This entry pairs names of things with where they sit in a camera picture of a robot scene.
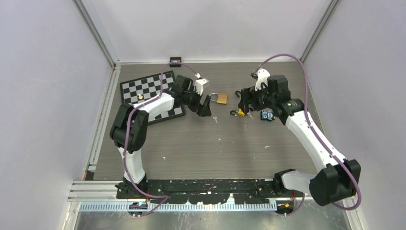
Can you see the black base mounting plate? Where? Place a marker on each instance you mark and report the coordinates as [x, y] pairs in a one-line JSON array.
[[205, 191]]

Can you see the small black square box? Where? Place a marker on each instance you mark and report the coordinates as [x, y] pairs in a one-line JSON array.
[[175, 62]]

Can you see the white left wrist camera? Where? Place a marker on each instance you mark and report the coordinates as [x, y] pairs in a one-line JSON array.
[[200, 84]]

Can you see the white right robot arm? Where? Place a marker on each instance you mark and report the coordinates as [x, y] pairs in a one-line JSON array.
[[337, 177]]

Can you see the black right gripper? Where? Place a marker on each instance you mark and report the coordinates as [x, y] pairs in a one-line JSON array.
[[248, 94]]

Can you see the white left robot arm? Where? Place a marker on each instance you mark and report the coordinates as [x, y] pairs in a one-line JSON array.
[[129, 129]]

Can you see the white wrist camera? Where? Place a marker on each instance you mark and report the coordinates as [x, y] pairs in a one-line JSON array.
[[200, 84], [261, 77]]

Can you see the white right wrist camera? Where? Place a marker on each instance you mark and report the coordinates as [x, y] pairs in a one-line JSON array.
[[261, 77]]

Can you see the black white chessboard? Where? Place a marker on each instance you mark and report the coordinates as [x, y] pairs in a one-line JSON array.
[[149, 87]]

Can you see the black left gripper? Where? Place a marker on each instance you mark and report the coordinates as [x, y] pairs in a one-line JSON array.
[[205, 110]]

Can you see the yellow small padlock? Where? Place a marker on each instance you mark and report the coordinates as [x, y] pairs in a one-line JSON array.
[[238, 112]]

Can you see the brass padlock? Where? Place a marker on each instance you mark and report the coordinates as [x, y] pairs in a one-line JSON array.
[[219, 98]]

